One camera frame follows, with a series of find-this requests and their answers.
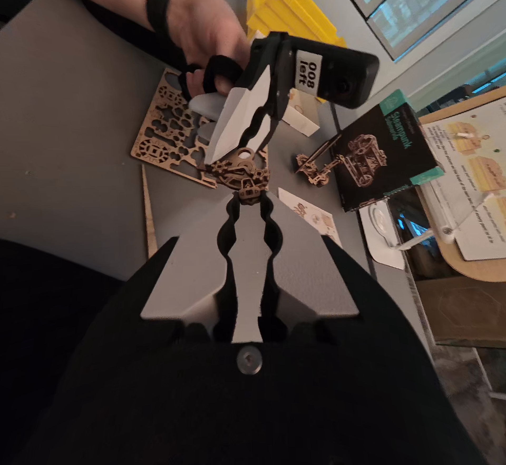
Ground person's left hand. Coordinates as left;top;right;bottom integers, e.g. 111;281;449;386
169;0;251;97

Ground thin wooden stick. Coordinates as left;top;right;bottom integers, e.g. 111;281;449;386
142;165;159;260

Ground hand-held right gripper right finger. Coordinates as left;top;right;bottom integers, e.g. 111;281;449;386
259;192;360;342

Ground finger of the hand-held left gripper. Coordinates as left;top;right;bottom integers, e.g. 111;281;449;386
245;115;274;154
204;65;274;166

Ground laser-cut wooden parts sheet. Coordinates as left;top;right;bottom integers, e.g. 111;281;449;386
130;68;269;189

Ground black model kit box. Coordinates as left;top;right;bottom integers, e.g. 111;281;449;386
331;89;444;213

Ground partly built wooden model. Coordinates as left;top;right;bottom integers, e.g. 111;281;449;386
294;131;344;188

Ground illustrated instruction booklet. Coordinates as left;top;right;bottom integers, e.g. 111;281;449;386
278;187;342;248

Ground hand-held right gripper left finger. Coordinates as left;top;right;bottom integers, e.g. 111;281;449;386
140;192;242;343

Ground small white cardboard box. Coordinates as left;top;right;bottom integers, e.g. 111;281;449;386
248;30;321;138

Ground yellow plastic bin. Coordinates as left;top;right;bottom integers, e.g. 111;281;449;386
247;0;348;49

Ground small wooden model assembly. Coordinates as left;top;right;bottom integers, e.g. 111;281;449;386
203;148;271;207

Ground wooden board with instruction sheet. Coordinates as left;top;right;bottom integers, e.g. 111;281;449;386
417;86;506;284

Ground black wrist strap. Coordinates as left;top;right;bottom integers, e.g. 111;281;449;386
145;0;194;75

